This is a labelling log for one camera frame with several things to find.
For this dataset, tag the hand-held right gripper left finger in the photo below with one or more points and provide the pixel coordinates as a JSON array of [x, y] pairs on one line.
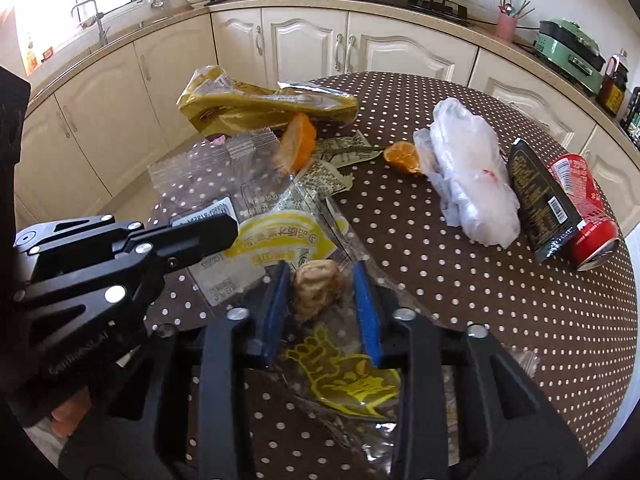
[[272, 312]]

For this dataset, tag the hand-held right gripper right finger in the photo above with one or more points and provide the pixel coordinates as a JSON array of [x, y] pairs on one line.
[[367, 312]]

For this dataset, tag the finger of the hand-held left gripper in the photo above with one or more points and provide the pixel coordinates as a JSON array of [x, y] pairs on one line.
[[200, 235]]

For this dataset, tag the brown bread piece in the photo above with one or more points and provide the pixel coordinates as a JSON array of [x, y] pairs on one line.
[[317, 287]]

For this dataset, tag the clear wrapper with yellow label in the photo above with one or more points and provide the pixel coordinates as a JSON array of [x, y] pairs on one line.
[[280, 242]]

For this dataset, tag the clear wrapper with yellow drawing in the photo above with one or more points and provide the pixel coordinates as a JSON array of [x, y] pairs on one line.
[[345, 385]]

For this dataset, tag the black foil packet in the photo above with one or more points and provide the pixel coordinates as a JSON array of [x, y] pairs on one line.
[[542, 205]]

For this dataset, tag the person's left hand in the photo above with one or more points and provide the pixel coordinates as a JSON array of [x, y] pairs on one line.
[[70, 410]]

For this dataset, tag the clear dotted plastic bag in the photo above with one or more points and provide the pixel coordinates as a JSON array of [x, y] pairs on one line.
[[210, 170]]

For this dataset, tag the brown polka-dot round table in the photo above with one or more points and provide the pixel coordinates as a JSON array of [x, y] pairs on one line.
[[425, 270]]

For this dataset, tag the gold snack bag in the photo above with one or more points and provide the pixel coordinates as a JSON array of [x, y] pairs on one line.
[[235, 110]]

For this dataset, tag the large orange peel piece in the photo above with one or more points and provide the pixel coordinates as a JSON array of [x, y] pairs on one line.
[[300, 145]]

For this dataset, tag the small orange segment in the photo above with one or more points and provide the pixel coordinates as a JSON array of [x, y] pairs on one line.
[[402, 157]]

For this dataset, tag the green white torn wrapper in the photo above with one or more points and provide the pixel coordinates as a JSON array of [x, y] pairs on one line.
[[340, 152]]

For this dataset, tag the crumpled white plastic bag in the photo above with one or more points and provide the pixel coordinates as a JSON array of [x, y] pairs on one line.
[[470, 185]]

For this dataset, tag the cream lower kitchen cabinets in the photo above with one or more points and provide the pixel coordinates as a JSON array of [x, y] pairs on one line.
[[300, 40]]

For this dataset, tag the steel kitchen faucet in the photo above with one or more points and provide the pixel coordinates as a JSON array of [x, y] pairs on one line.
[[102, 30]]

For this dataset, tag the red soda can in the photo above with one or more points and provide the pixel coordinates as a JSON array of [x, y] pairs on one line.
[[590, 220]]

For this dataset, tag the beige kitchen countertop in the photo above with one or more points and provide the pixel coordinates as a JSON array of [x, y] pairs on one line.
[[260, 1]]

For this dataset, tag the black gas stove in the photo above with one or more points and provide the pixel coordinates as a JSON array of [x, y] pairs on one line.
[[435, 7]]

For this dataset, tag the pink utensil holder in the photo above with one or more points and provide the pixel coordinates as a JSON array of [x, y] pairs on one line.
[[506, 27]]

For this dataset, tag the dark soy sauce bottle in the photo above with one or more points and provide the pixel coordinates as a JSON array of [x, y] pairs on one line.
[[612, 90]]

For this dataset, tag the green electric cooker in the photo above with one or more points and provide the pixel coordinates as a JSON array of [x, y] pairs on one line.
[[570, 50]]

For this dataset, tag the dark glass bottle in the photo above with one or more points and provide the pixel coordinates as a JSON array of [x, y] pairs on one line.
[[632, 110]]

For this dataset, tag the bunch of chopsticks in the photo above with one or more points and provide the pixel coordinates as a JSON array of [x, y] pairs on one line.
[[520, 10]]

